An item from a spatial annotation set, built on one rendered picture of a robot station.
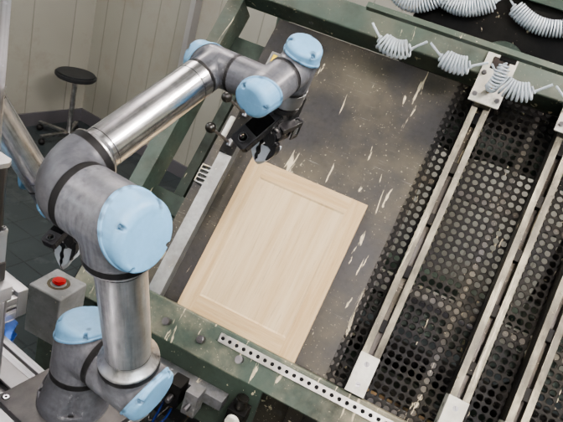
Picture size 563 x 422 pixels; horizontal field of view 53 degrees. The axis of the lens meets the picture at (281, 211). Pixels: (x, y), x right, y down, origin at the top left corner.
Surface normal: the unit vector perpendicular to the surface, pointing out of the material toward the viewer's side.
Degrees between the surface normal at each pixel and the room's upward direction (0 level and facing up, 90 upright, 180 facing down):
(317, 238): 55
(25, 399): 0
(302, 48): 30
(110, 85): 90
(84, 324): 7
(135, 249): 83
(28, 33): 90
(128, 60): 90
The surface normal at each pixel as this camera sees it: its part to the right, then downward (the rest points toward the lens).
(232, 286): -0.14, -0.25
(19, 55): 0.81, 0.44
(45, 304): -0.36, 0.30
